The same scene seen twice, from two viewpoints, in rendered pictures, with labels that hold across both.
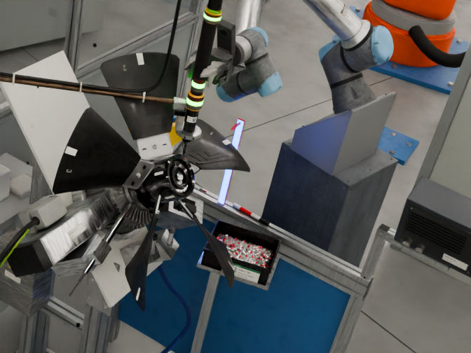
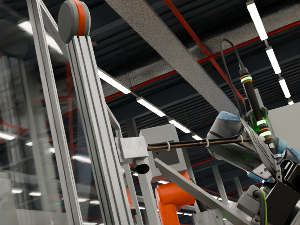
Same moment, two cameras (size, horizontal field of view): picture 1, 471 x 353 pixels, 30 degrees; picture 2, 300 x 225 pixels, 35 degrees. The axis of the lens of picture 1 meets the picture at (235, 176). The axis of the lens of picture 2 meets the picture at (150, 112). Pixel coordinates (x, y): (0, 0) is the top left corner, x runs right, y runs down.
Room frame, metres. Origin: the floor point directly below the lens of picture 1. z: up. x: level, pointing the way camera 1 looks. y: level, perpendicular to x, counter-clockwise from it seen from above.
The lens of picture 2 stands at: (0.41, 1.19, 0.96)
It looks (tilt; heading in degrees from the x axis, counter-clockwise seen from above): 19 degrees up; 340
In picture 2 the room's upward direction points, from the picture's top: 15 degrees counter-clockwise
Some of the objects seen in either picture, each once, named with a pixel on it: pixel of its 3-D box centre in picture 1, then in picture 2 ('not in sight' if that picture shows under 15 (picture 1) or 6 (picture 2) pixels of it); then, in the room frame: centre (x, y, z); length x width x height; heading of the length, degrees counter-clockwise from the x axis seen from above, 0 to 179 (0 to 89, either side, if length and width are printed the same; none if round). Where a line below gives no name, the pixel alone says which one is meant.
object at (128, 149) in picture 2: not in sight; (128, 151); (1.90, 0.76, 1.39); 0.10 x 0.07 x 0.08; 103
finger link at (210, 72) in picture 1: (209, 77); (265, 115); (2.04, 0.13, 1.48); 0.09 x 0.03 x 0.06; 168
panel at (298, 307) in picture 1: (223, 306); not in sight; (2.34, -0.07, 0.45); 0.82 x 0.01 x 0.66; 68
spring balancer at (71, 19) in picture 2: not in sight; (73, 22); (1.88, 0.86, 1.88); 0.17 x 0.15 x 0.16; 158
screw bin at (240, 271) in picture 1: (241, 253); not in sight; (2.16, -0.08, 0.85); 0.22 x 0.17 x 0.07; 83
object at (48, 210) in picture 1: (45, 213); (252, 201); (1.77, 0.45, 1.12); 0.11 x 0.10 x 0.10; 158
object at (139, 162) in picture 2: not in sight; (142, 166); (1.91, 0.73, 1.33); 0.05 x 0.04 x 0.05; 103
